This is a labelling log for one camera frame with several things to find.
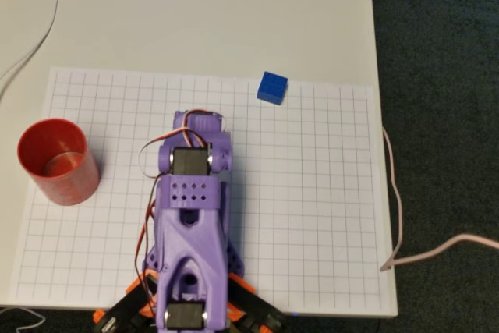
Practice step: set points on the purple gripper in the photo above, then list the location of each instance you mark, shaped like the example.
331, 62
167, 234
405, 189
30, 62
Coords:
203, 122

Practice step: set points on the blue brick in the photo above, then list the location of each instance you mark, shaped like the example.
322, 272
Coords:
272, 87

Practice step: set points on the purple robot arm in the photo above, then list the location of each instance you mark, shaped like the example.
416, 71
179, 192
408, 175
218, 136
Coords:
187, 239

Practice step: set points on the red cup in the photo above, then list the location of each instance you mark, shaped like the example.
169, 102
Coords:
70, 188

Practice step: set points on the white grid paper sheet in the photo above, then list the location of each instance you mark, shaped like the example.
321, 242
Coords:
304, 192

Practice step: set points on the black orange table clamp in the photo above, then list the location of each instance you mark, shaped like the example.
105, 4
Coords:
257, 309
124, 309

